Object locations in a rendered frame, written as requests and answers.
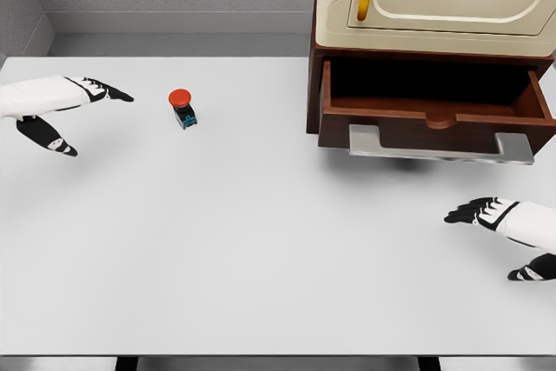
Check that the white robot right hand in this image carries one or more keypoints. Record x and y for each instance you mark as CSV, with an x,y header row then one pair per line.
x,y
527,221

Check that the red push-button switch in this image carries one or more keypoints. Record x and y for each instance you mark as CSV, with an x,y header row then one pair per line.
x,y
180,98

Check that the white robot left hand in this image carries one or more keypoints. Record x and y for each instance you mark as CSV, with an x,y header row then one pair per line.
x,y
48,95

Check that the cream and brown cabinet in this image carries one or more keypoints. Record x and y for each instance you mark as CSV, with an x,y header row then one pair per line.
x,y
332,6

